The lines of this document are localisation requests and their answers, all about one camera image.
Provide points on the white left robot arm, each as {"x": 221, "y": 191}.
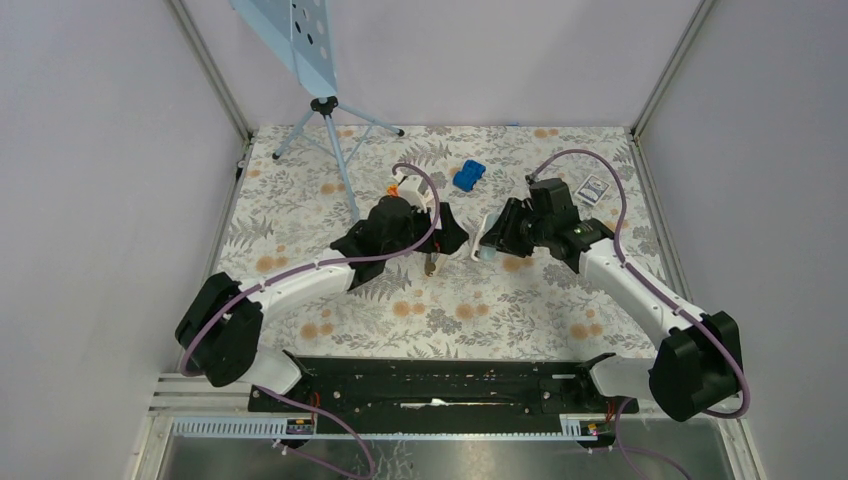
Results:
{"x": 220, "y": 332}

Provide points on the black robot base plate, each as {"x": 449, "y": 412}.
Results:
{"x": 426, "y": 396}

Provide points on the silver stapler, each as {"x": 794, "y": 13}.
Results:
{"x": 434, "y": 262}

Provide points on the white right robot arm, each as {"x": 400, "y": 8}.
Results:
{"x": 698, "y": 360}

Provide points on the floral tablecloth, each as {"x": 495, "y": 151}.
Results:
{"x": 288, "y": 210}

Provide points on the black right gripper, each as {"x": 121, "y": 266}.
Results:
{"x": 501, "y": 235}

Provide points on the blue music stand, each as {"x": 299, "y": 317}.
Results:
{"x": 299, "y": 34}

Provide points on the blue toy car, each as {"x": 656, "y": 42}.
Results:
{"x": 468, "y": 175}

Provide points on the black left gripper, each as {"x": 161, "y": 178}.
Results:
{"x": 448, "y": 237}

